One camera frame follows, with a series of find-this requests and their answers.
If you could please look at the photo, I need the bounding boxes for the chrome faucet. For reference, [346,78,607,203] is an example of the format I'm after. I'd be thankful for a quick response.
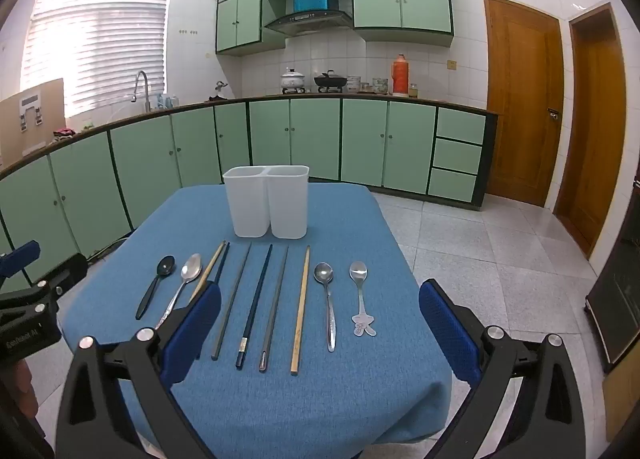
[131,70,153,113]

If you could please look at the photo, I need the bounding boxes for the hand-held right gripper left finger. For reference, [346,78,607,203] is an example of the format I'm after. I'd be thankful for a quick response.
[56,283,223,459]

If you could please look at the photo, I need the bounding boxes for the white window blind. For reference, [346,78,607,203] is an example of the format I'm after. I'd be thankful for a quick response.
[20,0,174,116]

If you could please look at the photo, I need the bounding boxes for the wooden chopstick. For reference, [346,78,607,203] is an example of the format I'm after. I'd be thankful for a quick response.
[290,245,311,375]
[188,240,227,305]

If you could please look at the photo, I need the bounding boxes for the black range hood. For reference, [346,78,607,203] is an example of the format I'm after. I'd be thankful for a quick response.
[264,10,353,36]

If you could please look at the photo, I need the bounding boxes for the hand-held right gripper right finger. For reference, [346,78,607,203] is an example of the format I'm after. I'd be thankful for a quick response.
[419,279,587,459]

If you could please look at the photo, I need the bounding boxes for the small plain silver spoon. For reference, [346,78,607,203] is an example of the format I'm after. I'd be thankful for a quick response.
[314,262,337,353]

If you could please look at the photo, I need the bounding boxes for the grey chopstick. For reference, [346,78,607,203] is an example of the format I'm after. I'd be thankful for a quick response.
[210,243,252,361]
[259,245,290,373]

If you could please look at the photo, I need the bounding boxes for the white two-compartment utensil holder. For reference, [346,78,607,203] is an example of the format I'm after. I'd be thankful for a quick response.
[222,165,310,240]

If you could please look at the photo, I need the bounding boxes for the orange thermos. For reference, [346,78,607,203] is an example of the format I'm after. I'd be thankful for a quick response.
[391,54,411,97]

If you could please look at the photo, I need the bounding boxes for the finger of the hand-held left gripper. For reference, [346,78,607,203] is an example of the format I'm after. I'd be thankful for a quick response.
[0,253,89,327]
[0,240,41,285]

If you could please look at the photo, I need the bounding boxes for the dark glass-front cabinet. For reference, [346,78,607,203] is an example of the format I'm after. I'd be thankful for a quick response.
[584,179,640,375]

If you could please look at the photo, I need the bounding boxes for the dark blue chopstick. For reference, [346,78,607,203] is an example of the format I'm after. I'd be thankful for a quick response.
[212,242,231,286]
[235,244,274,369]

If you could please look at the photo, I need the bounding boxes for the silver spoon with cartoon handle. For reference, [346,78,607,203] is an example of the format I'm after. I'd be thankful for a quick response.
[349,260,377,338]

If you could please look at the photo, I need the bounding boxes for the person's left hand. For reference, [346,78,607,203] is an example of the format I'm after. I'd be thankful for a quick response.
[16,359,42,421]

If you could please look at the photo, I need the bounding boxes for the plain wooden door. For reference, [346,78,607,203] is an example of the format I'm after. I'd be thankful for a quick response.
[552,2,628,260]

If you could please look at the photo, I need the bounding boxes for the gas stove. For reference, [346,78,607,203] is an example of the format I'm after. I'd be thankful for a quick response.
[280,86,347,95]

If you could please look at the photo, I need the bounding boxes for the blue tablecloth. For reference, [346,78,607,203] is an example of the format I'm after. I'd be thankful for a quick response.
[59,183,453,446]

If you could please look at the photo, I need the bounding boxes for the green base cabinets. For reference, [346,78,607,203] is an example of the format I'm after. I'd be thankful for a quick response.
[0,95,500,285]

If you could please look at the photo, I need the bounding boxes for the black wok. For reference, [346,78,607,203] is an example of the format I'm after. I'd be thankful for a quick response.
[313,70,348,89]

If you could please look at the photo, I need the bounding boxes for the cardboard box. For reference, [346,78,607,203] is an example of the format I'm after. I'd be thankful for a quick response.
[0,78,66,167]

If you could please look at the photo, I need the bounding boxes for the wooden door with handle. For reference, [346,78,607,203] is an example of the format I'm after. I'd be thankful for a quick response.
[482,0,565,208]

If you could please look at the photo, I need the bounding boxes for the black spoon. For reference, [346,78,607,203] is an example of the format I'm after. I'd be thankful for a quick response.
[135,255,177,321]

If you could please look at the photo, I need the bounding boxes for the large silver spoon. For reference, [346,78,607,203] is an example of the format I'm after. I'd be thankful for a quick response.
[155,253,203,331]

